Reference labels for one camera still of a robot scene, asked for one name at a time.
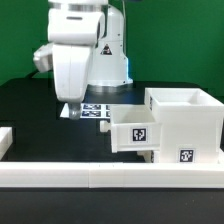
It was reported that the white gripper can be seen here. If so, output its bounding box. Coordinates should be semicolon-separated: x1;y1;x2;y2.
52;44;92;120

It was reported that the white drawer tray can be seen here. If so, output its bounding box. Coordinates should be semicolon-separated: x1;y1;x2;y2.
137;151;154;163
100;105;161;153

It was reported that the white drawer cabinet box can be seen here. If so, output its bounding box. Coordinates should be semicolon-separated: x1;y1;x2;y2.
144;88;224;164

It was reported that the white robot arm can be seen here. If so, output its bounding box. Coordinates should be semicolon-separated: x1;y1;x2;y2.
48;0;133;119

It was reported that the white marker sheet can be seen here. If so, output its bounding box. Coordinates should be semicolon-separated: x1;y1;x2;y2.
60;103;110;119

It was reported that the white front fence rail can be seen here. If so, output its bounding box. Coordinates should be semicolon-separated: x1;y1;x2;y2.
0;162;224;188

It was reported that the white fence rail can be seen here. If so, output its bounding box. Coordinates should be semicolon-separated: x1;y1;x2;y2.
0;162;224;188
0;127;13;160

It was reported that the white left fence rail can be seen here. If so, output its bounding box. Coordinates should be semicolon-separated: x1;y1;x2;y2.
0;127;13;160

